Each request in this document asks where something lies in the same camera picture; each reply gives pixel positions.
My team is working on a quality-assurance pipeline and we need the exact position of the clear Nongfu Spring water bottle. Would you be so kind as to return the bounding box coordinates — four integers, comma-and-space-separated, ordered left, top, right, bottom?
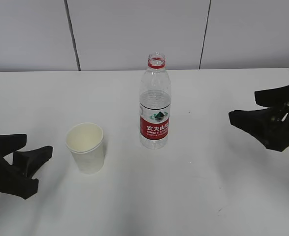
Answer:
139, 52, 171, 149

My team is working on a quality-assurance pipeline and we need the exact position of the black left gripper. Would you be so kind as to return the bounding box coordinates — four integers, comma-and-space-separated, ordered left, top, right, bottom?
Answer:
0, 134, 53, 199

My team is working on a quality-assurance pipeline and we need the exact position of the white paper cup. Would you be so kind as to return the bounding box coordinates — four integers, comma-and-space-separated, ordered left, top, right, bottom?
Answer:
66, 122, 104, 174

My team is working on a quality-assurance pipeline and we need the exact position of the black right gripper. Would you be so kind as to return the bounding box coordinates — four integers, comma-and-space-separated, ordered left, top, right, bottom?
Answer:
228, 85, 289, 152

